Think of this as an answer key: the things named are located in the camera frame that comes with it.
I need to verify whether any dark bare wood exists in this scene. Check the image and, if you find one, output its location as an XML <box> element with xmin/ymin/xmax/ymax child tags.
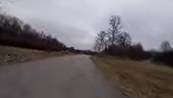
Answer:
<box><xmin>0</xmin><ymin>8</ymin><xmax>80</xmax><ymax>59</ymax></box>

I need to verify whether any dry grass verge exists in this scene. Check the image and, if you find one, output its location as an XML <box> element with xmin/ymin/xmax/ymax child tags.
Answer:
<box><xmin>0</xmin><ymin>40</ymin><xmax>78</xmax><ymax>86</ymax></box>

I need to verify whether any grey asphalt path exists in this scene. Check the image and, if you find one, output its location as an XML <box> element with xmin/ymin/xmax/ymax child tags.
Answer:
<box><xmin>0</xmin><ymin>40</ymin><xmax>165</xmax><ymax>98</ymax></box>

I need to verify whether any dry grass field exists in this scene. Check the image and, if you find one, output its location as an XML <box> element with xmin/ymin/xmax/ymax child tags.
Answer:
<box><xmin>83</xmin><ymin>51</ymin><xmax>173</xmax><ymax>98</ymax></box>

